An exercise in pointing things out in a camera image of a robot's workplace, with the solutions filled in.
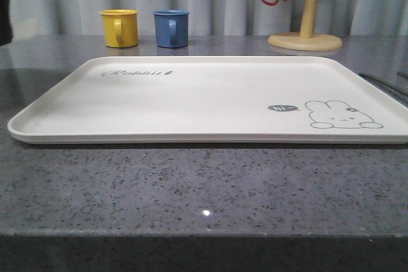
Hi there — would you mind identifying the silver metal fork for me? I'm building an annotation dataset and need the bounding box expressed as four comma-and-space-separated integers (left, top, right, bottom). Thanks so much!
358, 73, 407, 96

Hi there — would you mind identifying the silver metal chopstick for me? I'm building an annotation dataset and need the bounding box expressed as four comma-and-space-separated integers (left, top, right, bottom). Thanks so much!
397, 71, 408, 79

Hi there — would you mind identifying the cream rabbit serving tray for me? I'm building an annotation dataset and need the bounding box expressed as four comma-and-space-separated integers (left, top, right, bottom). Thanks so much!
8, 56, 407, 144

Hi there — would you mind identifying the blue enamel mug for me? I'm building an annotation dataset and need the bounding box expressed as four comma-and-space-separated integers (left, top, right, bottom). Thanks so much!
153, 10, 189, 48

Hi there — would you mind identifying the grey pleated curtain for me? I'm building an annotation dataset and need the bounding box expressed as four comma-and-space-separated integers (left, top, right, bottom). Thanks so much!
11, 0, 407, 36

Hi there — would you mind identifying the yellow enamel mug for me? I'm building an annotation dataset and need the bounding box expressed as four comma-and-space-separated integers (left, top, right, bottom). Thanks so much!
99, 9, 138, 48

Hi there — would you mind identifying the wooden mug tree stand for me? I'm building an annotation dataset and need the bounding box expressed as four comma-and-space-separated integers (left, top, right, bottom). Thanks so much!
268, 0, 342, 52

